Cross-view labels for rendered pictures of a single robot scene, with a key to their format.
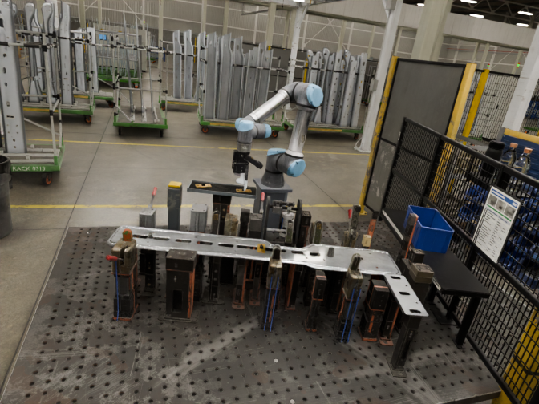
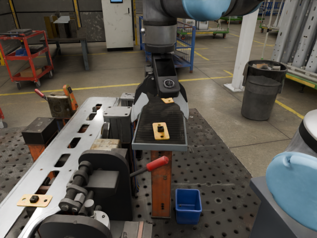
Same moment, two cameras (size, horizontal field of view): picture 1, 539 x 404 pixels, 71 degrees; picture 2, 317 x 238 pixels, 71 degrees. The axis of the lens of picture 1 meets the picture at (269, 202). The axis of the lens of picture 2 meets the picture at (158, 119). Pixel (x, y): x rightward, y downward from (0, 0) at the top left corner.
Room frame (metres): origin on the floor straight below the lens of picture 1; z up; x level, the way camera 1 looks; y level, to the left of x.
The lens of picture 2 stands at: (1.99, -0.36, 1.49)
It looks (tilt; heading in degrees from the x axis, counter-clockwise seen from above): 29 degrees down; 97
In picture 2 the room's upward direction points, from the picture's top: straight up
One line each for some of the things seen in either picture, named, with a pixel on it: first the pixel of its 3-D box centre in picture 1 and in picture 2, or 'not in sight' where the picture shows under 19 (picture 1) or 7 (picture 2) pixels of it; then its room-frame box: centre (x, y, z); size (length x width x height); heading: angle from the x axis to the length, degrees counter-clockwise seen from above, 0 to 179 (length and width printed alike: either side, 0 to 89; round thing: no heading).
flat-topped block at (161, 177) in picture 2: (220, 227); (161, 168); (1.93, 0.26, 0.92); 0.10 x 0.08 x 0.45; 94
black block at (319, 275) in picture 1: (315, 302); not in sight; (1.46, -0.27, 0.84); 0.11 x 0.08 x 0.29; 4
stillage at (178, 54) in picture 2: not in sight; (167, 46); (1.58, 4.80, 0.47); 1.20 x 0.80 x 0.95; 112
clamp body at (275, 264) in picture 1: (271, 293); not in sight; (1.44, -0.06, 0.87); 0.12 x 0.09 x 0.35; 4
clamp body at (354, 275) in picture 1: (347, 305); not in sight; (1.43, -0.41, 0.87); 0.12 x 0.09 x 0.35; 4
